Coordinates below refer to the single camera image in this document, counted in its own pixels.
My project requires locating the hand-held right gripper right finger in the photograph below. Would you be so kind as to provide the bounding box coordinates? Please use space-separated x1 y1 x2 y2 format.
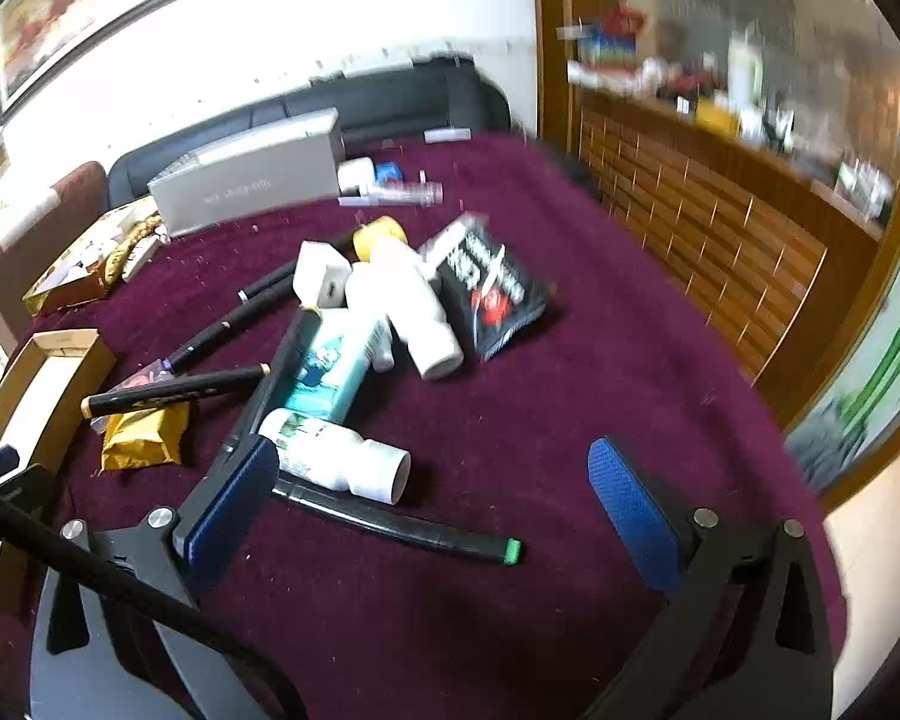
585 435 850 720

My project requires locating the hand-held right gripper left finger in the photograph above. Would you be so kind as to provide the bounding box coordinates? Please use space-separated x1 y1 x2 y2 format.
45 433 282 681

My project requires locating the white bottle green label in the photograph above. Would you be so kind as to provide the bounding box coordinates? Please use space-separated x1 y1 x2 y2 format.
258 406 413 506

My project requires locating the gold foil packet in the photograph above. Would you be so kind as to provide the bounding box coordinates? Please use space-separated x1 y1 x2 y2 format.
100 400 191 473

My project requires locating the cardboard tray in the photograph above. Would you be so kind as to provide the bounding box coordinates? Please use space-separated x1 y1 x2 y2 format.
0 328 118 616

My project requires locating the black marker gold cap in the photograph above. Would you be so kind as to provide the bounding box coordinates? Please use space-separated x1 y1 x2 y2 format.
80 364 272 419

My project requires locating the thick black marker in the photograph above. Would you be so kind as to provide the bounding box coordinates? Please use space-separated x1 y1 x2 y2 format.
220 306 325 460

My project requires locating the clear bag with red item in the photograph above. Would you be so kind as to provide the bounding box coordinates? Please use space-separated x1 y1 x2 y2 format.
124 361 172 395

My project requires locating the teal tissue pack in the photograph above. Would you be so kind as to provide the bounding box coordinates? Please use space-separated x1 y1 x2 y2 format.
280 310 392 425

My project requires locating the black marker green cap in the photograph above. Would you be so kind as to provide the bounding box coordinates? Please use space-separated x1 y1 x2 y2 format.
270 476 527 565

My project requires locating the white spray bottle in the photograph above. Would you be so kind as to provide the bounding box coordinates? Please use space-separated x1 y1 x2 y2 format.
344 268 398 374

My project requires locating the white charger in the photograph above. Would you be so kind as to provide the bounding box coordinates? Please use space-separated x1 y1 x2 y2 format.
293 240 353 311

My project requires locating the black snack packet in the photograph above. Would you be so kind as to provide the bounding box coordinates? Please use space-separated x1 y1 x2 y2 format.
430 212 549 362

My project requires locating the large white bottle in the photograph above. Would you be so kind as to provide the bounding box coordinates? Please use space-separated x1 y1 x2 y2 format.
358 238 465 382

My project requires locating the maroon velvet tablecloth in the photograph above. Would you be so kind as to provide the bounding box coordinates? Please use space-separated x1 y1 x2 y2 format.
15 131 848 720

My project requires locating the gold box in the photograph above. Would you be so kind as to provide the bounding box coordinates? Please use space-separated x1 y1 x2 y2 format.
22 197 167 317

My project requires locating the brown armchair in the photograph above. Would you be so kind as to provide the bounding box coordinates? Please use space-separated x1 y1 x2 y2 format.
0 161 110 338

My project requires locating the black marker silver end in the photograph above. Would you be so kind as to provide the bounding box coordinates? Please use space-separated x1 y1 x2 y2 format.
238 235 355 302

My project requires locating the bamboo picture panel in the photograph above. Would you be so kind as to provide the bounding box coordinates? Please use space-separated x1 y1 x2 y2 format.
786 268 900 497

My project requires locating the yellow ball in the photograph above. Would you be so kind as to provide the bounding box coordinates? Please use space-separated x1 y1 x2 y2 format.
352 215 409 260

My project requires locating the grey cardboard box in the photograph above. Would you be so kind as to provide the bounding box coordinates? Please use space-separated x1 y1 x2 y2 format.
148 108 345 239

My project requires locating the small white jar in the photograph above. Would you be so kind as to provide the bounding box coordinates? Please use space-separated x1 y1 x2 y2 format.
337 157 377 197

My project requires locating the clear plastic tube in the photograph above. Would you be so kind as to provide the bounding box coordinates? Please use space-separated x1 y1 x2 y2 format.
337 181 446 209

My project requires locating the black leather sofa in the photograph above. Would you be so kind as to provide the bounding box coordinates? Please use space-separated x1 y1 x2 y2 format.
109 54 512 203

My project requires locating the white green cup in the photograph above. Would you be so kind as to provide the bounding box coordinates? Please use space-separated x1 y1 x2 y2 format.
727 33 767 114

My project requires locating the pile of assorted small items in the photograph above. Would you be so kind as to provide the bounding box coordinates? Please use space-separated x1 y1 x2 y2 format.
558 3 898 223

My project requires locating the framed painting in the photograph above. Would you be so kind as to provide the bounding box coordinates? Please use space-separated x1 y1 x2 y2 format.
0 0 280 125

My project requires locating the black cable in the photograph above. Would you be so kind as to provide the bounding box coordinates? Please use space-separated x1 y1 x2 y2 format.
0 476 308 720

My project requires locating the wooden wall cabinet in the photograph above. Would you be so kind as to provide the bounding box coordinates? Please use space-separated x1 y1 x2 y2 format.
531 0 900 515

